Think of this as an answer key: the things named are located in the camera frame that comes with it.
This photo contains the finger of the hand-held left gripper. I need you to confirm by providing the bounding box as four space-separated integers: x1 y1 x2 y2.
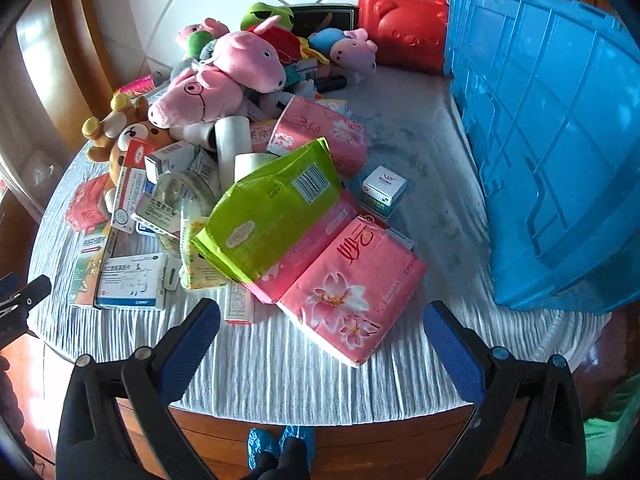
0 272 53 348

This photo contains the green tissue pack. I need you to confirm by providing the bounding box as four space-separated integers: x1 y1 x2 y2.
191 138 346 283

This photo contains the clear glass jar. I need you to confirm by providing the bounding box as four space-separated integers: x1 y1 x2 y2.
155 170 211 211

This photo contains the black flat box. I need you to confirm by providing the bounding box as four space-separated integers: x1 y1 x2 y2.
287 4 358 41

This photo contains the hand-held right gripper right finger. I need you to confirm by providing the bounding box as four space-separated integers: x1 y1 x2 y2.
422 300 586 480

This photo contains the brown wooden furniture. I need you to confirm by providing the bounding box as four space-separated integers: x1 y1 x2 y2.
0 0 126 221

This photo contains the blue shoe cover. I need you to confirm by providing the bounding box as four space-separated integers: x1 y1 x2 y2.
279 425 316 468
245 427 281 468

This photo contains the brown bear plush white muzzle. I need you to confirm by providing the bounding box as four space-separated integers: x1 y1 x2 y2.
107 122 173 201

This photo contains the pink cylindrical can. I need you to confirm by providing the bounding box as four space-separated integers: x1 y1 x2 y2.
114 74 166 98

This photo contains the tan bear plush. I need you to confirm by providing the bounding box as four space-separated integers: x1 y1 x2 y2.
82 94 151 163

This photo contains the green plastic bag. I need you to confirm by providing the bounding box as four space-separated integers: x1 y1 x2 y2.
582 385 640 478

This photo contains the white paper roll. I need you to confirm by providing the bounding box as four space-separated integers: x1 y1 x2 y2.
234 152 278 181

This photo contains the red white medicine box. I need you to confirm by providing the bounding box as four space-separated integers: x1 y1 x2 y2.
109 140 156 233

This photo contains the pink pig plush red dress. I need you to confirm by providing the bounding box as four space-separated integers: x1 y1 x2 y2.
210 15 303 95

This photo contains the yellow wipes packet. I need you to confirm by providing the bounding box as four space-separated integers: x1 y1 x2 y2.
179 202 228 291

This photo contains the pink pig plush blue shirt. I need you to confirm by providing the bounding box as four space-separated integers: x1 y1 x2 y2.
307 27 379 86

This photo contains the round desktop with white cloth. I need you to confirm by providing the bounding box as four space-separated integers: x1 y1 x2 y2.
27 67 613 480

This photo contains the small white green cube box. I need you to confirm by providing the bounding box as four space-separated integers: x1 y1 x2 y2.
360 165 407 218

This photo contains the small red white box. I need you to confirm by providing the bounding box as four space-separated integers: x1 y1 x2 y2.
224 280 256 325

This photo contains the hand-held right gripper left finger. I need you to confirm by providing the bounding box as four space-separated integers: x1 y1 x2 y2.
56 298 222 480

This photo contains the white green medicine box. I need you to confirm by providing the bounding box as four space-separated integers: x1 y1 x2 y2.
135 192 181 238

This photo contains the green frog plush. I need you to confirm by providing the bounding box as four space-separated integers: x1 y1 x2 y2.
240 1 296 33

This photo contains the blue white medicine box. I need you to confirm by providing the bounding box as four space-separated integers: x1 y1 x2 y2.
95 252 168 312

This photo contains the blue plastic crate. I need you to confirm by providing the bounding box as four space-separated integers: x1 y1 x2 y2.
445 0 640 313

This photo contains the green orange medicine box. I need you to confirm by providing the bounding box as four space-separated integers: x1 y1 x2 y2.
70 222 118 308

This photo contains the pink flowered tissue pack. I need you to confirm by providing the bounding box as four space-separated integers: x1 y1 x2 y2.
245 190 361 303
266 96 370 177
277 217 428 367
64 174 113 233
249 119 277 155

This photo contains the pink pig plush teal shirt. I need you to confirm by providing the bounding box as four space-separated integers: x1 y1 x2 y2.
147 67 251 131

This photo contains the red bear-shaped suitcase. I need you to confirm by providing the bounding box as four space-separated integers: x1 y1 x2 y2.
357 0 449 77

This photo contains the pink pig plush green dress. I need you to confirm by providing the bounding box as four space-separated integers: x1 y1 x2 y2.
176 17 231 61

